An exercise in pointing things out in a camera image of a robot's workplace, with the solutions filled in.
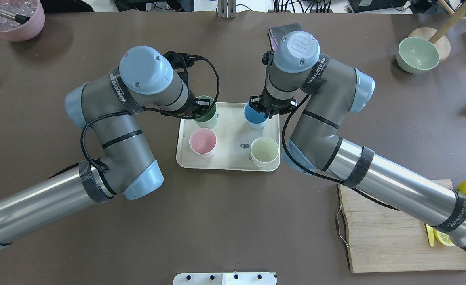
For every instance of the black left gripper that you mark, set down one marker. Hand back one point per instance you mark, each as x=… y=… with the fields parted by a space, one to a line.
x=196 y=107

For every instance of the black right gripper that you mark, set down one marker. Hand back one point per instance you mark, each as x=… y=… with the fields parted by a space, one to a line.
x=271 y=107

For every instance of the blue cup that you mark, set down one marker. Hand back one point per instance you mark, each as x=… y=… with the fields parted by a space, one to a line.
x=255 y=119

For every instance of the green cup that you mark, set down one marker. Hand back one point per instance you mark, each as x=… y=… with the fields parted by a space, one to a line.
x=210 y=119

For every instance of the pink cup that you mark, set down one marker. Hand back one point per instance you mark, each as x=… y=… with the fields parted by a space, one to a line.
x=203 y=142

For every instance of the cream yellow cup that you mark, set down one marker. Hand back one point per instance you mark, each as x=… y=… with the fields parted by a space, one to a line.
x=264 y=150

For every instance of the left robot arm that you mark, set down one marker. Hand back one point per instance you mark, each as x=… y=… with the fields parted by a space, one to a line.
x=118 y=159

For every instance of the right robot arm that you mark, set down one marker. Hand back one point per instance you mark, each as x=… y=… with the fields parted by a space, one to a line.
x=384 y=146

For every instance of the grey folded cloth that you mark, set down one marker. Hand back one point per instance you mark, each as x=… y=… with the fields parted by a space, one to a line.
x=277 y=33

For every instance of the green bowl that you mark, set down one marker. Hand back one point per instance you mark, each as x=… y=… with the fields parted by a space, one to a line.
x=416 y=55

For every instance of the wooden cutting board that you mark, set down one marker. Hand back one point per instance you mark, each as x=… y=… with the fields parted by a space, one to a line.
x=378 y=239

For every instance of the wooden cup stand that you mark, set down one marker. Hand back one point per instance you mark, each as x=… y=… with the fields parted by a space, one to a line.
x=437 y=37

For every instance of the metal muddler stick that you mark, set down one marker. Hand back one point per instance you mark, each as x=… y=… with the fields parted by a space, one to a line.
x=21 y=19

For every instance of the yellow plastic knife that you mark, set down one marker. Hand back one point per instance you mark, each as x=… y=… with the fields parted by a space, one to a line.
x=430 y=235

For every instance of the pink bowl with ice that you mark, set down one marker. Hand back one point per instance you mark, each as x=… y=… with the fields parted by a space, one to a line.
x=16 y=32

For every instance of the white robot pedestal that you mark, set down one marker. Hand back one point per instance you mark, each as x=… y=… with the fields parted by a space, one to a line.
x=226 y=278

